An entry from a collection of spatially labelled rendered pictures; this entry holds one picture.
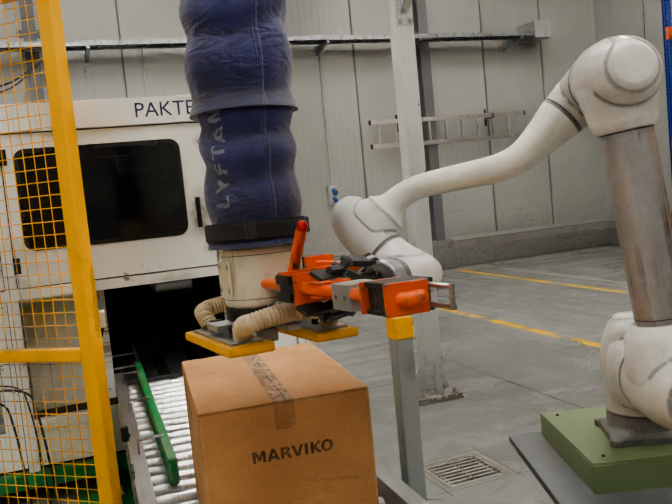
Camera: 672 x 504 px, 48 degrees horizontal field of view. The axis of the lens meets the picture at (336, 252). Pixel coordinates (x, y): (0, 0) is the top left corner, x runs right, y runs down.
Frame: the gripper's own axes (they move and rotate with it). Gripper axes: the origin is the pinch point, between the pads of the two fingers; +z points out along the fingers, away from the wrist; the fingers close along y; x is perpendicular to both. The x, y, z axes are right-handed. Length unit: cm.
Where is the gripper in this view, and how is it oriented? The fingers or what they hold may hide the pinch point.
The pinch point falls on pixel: (318, 292)
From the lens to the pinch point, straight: 140.1
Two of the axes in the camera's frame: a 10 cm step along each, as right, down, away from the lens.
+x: -7.2, -4.8, 5.0
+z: -6.0, 0.7, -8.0
